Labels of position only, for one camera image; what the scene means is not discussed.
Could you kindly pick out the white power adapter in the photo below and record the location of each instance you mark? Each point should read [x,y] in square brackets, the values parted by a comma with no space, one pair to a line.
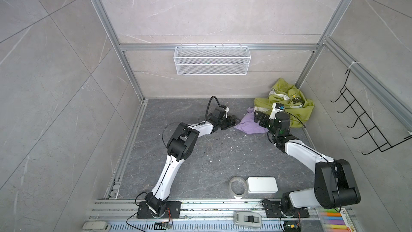
[95,226]

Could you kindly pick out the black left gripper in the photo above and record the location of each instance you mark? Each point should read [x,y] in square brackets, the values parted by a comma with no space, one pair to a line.
[233,122]

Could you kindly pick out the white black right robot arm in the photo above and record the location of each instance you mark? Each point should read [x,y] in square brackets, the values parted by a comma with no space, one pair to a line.
[334,182]

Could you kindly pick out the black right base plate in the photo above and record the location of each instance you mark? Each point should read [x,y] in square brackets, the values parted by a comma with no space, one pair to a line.
[278,209]

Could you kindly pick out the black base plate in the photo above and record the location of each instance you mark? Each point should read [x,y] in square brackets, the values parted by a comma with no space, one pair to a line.
[278,209]
[172,208]

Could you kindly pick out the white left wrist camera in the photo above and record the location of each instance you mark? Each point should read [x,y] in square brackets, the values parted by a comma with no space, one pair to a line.
[226,109]

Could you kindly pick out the green cloth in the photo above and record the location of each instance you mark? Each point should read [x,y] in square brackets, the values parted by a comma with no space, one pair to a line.
[295,103]

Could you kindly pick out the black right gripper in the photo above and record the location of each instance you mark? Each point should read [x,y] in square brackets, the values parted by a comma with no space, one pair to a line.
[266,118]

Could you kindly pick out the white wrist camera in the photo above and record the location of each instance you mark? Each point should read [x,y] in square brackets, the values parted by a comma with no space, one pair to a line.
[277,107]
[226,109]

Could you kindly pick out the pack of coloured markers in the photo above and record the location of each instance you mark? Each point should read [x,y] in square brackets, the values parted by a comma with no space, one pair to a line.
[334,221]

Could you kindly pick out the grey handheld device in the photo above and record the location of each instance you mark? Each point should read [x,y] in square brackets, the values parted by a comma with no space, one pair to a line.
[247,219]

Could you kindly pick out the clear tape roll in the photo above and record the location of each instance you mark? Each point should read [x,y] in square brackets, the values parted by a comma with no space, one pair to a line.
[237,187]

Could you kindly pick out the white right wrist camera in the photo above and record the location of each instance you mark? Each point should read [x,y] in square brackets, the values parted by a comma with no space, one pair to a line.
[277,107]

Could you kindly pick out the white rectangular box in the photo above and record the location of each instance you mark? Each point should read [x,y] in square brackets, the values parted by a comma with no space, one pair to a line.
[262,185]

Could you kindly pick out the black wire hook rack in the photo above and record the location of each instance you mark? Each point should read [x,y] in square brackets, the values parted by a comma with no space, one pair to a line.
[380,141]

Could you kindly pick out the purple cloth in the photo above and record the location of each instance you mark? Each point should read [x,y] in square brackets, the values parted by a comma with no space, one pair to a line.
[248,125]

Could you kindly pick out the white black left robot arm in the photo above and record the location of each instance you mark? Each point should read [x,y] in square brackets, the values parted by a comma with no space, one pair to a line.
[179,148]

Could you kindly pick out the white wire mesh basket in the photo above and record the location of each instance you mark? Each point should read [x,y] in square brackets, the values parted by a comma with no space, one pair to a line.
[212,60]

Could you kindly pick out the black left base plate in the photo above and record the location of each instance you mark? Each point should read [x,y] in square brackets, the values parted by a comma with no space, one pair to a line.
[172,208]

